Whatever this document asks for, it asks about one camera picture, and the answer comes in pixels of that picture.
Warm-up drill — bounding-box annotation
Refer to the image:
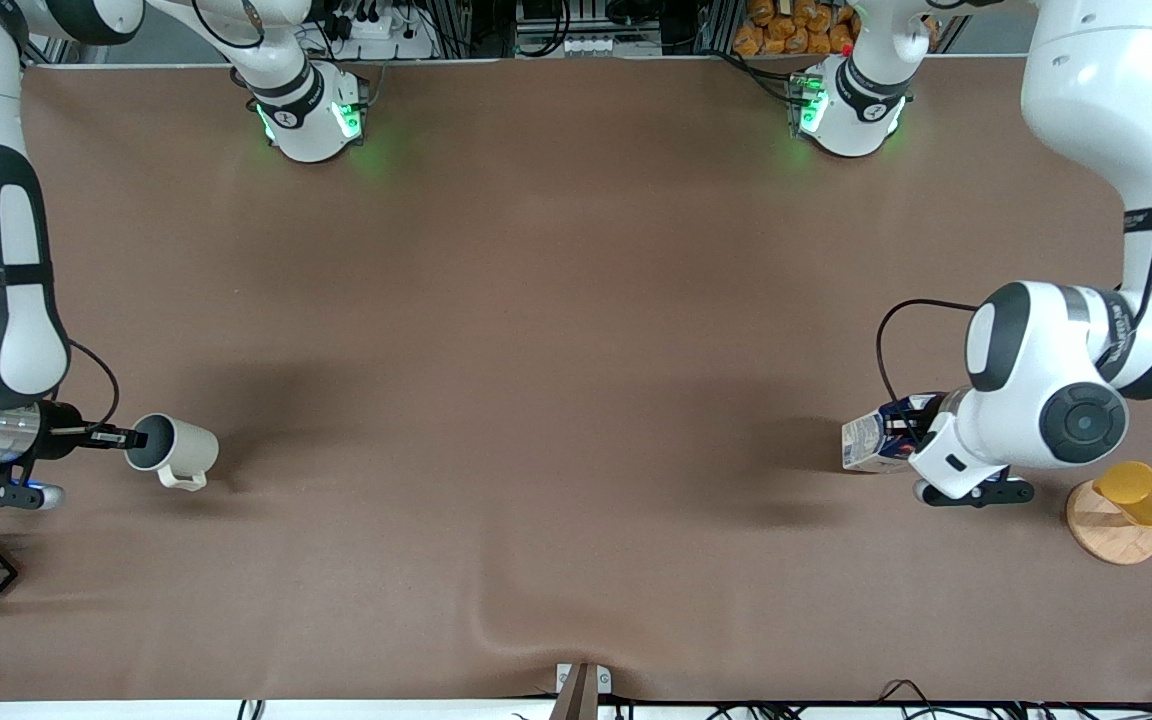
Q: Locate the brown table cover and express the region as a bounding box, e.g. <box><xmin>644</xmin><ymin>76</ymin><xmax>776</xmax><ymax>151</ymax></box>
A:
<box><xmin>0</xmin><ymin>55</ymin><xmax>1152</xmax><ymax>704</ymax></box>

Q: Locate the orange snack bag pile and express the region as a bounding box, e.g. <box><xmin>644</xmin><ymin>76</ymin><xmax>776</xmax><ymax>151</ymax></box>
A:
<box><xmin>733</xmin><ymin>0</ymin><xmax>858</xmax><ymax>58</ymax></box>

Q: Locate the black looped floor cable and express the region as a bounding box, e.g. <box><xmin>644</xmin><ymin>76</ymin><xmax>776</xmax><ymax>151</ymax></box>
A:
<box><xmin>876</xmin><ymin>679</ymin><xmax>953</xmax><ymax>714</ymax></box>

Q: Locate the blue and white milk carton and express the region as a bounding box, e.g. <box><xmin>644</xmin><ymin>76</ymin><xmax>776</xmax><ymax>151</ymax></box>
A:
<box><xmin>841</xmin><ymin>393</ymin><xmax>942</xmax><ymax>474</ymax></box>

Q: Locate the wooden mug stand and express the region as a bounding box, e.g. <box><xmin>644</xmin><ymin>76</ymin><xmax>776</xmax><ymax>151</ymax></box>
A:
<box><xmin>1066</xmin><ymin>478</ymin><xmax>1152</xmax><ymax>567</ymax></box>

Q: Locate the white power strip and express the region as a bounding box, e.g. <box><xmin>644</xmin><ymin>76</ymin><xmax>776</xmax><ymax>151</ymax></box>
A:
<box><xmin>331</xmin><ymin>8</ymin><xmax>439</xmax><ymax>62</ymax></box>

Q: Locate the yellow plastic cup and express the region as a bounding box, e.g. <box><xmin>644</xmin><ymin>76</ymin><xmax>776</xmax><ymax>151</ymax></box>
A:
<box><xmin>1093</xmin><ymin>460</ymin><xmax>1152</xmax><ymax>528</ymax></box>

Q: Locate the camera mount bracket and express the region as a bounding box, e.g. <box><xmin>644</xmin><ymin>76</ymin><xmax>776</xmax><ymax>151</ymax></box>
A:
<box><xmin>548</xmin><ymin>662</ymin><xmax>614</xmax><ymax>720</ymax></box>

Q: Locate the beige mug with grey inside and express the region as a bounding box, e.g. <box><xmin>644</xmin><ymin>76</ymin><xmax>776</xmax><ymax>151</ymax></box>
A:
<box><xmin>124</xmin><ymin>413</ymin><xmax>220</xmax><ymax>492</ymax></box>

